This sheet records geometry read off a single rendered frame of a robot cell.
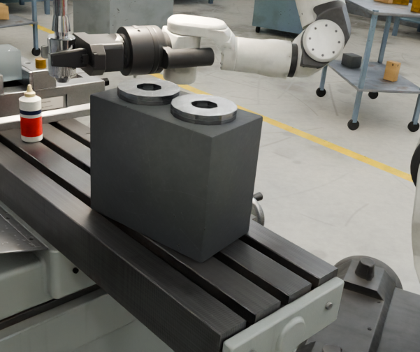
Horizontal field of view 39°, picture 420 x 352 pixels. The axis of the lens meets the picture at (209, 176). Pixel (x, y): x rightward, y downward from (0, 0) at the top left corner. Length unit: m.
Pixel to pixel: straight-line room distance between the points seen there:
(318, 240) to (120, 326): 1.75
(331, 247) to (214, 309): 2.07
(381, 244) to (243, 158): 2.13
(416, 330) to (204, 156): 0.83
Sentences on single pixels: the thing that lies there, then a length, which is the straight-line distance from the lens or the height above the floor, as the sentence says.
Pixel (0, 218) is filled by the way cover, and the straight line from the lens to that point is 1.06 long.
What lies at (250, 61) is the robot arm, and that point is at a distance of 1.12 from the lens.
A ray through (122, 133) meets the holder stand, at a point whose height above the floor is 1.10.
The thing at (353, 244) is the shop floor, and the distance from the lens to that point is 2.84.
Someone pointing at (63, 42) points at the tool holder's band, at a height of 1.17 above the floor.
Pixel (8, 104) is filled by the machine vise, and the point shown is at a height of 1.00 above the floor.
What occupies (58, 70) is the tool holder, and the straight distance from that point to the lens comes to 1.04.
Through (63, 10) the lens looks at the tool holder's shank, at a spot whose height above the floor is 1.22.
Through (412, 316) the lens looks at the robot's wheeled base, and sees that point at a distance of 1.47.
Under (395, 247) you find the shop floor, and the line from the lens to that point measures 2.90.
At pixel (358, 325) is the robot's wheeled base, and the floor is 0.59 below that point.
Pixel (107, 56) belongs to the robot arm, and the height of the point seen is 1.14.
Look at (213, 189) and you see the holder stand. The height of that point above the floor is 1.06.
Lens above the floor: 1.40
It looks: 25 degrees down
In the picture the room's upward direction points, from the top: 5 degrees clockwise
